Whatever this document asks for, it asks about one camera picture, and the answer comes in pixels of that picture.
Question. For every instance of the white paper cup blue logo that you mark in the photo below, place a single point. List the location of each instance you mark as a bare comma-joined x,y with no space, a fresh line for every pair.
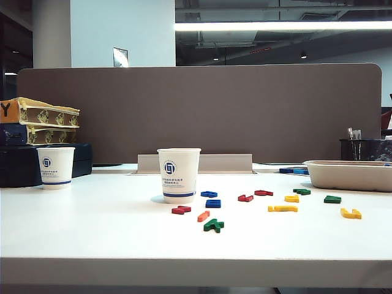
56,171
179,177

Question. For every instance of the blue rounded letter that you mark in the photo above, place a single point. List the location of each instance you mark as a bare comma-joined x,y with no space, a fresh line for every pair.
209,193

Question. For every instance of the blue letter E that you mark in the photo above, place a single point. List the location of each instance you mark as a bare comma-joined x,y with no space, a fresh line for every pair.
213,203

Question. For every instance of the red letter N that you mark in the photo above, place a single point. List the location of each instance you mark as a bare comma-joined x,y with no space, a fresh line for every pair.
181,209

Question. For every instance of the orange letter I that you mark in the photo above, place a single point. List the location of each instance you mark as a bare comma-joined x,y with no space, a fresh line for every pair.
203,216

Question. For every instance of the small red letter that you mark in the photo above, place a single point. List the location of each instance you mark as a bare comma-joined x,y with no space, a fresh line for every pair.
245,198

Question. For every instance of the green letter K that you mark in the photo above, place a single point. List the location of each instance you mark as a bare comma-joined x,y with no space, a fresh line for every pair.
213,225

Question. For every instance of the flat red letter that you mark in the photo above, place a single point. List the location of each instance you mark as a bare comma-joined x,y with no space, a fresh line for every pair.
263,193

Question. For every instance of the long yellow letter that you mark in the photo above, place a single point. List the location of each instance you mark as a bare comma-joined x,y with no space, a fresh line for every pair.
281,209

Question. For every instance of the small yellow letter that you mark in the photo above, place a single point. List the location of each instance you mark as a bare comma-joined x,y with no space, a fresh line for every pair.
291,199

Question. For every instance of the green curved letter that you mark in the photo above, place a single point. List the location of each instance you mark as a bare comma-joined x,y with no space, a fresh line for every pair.
302,191

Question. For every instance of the green blocky letter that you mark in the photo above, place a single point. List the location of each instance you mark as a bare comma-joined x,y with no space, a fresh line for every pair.
332,199

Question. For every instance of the yellow box with letter Y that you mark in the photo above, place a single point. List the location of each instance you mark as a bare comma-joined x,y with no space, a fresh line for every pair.
46,114

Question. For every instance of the yellow hooked letter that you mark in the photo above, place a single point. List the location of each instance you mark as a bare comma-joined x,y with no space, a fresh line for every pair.
349,213

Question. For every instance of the brown desk divider panel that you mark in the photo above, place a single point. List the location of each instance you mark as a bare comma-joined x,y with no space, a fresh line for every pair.
214,113

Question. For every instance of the red ceiling sign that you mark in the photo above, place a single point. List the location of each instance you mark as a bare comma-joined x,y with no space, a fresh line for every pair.
260,50

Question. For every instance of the round ceiling spotlight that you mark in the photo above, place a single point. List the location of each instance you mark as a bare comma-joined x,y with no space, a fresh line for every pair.
303,55

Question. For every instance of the long ceiling light strip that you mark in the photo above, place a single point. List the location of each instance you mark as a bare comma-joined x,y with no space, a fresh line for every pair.
275,25

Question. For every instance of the beige paper pulp tray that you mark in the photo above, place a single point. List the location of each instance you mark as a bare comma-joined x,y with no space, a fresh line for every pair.
349,177

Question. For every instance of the clear utensils in holder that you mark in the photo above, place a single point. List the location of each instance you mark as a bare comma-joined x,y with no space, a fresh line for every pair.
354,133

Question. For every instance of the black mesh pen holder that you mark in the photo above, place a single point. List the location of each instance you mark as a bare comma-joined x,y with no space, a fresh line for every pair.
370,150

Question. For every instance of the black carrying case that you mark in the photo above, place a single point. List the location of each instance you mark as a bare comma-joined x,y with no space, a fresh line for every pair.
18,168

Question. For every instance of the silver wall sign plate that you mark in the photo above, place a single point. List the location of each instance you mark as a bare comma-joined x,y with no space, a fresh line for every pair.
120,57

